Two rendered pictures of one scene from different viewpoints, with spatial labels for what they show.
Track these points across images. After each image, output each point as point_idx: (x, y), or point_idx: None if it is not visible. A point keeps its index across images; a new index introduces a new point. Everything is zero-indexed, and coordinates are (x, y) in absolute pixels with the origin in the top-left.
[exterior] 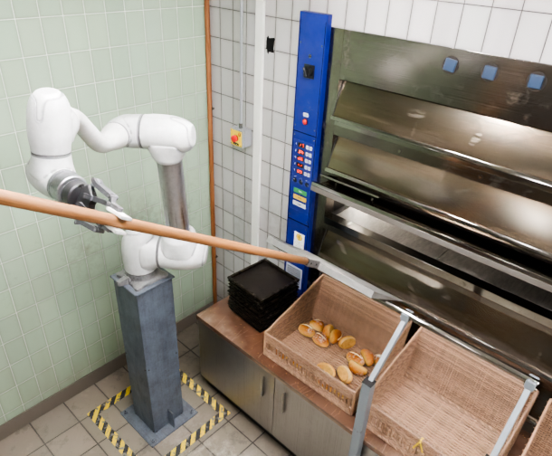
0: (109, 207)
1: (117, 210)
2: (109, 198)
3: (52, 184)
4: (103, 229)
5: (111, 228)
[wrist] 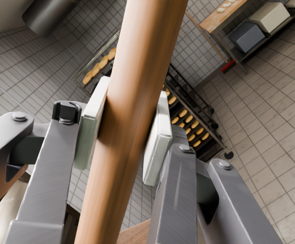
0: (84, 109)
1: (84, 104)
2: (33, 122)
3: None
4: (188, 144)
5: (159, 99)
